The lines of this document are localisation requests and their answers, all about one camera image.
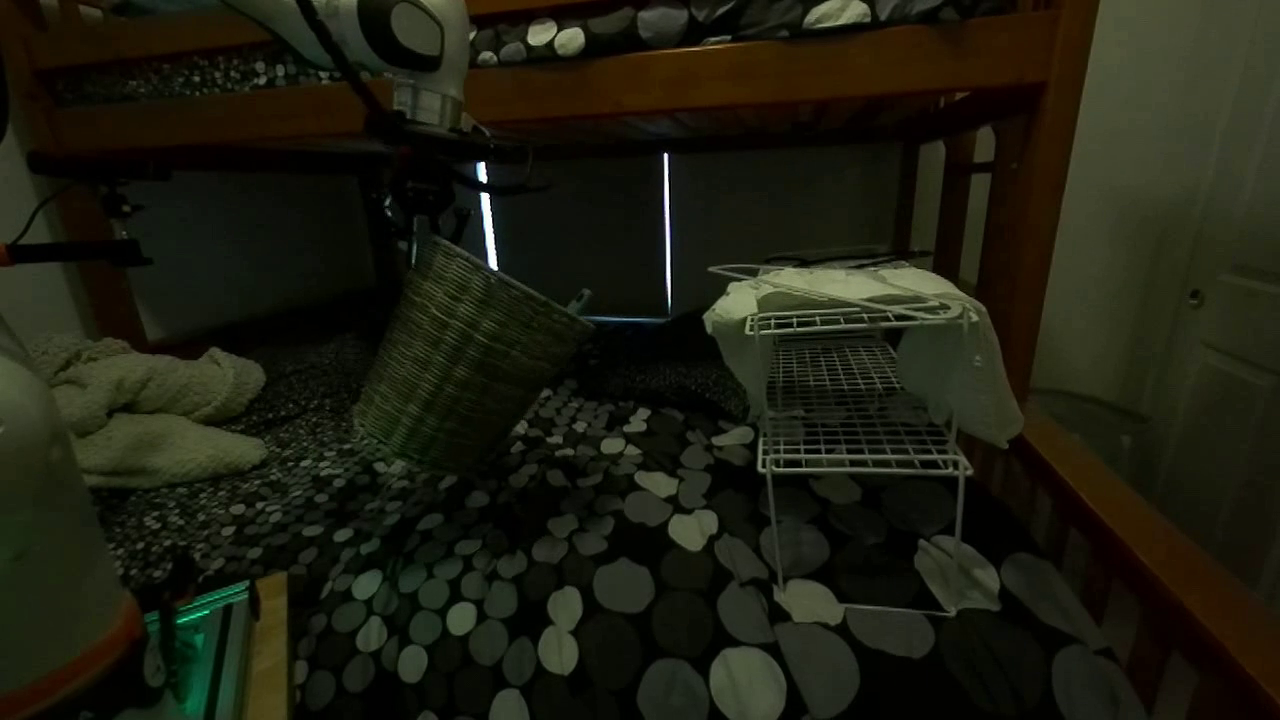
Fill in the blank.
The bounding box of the spotted bedding of bunk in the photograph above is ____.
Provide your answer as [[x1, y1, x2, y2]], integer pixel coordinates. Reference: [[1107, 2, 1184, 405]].
[[469, 0, 1026, 73]]

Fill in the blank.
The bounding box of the white door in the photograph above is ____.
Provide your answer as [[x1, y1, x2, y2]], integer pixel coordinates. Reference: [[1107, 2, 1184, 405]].
[[1144, 0, 1280, 613]]

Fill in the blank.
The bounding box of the white crumpled towel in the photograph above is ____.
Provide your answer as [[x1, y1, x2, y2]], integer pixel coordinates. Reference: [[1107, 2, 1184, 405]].
[[23, 333, 277, 490]]

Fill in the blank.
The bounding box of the white dome with orange rim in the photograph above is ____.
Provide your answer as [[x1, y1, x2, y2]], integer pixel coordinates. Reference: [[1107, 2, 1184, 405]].
[[0, 313, 148, 720]]

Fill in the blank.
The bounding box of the green lit box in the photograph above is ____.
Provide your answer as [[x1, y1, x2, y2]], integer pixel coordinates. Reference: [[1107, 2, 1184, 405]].
[[135, 575, 259, 720]]

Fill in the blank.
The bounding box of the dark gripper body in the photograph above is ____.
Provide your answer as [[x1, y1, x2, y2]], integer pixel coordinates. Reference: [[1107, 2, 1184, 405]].
[[361, 110, 508, 207]]

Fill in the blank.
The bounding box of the brown wooden bunk bed frame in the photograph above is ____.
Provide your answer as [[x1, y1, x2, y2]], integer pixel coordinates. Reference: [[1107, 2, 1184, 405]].
[[0, 0, 1280, 720]]

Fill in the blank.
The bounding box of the white cloth on rack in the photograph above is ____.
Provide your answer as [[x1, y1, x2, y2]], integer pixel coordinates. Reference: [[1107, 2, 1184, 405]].
[[699, 255, 1029, 452]]

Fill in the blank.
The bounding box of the black duvet with grey spots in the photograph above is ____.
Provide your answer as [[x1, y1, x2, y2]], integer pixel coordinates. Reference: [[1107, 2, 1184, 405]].
[[95, 333, 1157, 720]]

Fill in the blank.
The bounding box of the white wire shelf rack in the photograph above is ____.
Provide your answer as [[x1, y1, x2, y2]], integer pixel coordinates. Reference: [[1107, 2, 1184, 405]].
[[706, 255, 980, 620]]

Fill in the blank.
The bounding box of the woven wicker trash can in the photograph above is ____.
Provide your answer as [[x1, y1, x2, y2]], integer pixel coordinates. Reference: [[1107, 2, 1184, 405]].
[[347, 231, 596, 478]]

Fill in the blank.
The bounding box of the dark window blind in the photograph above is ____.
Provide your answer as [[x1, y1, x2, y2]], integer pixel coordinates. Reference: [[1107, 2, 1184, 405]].
[[456, 140, 915, 327]]

